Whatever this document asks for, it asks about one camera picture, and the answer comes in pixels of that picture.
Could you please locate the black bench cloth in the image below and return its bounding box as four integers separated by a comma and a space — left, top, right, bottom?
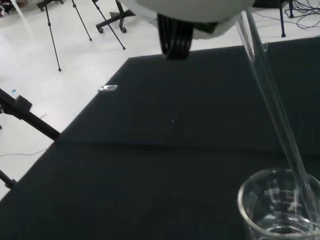
0, 36, 320, 240

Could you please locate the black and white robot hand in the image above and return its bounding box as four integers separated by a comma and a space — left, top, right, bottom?
117, 0, 256, 61

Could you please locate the blue and black cable bundle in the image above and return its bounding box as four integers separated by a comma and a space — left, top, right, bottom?
286, 0, 320, 31

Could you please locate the black office chair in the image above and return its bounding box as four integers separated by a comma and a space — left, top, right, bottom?
95, 0, 137, 34

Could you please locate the clear glass beaker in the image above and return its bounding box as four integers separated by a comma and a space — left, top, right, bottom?
237, 168, 320, 240

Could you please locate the small clear clip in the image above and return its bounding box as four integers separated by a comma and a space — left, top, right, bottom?
97, 84, 118, 94

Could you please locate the thick black camera stand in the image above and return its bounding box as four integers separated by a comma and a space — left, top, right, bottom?
0, 87, 61, 188

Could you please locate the black table leg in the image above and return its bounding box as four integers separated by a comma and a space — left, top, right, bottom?
278, 0, 287, 38

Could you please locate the black tripod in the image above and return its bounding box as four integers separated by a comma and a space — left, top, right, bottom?
43, 0, 127, 72

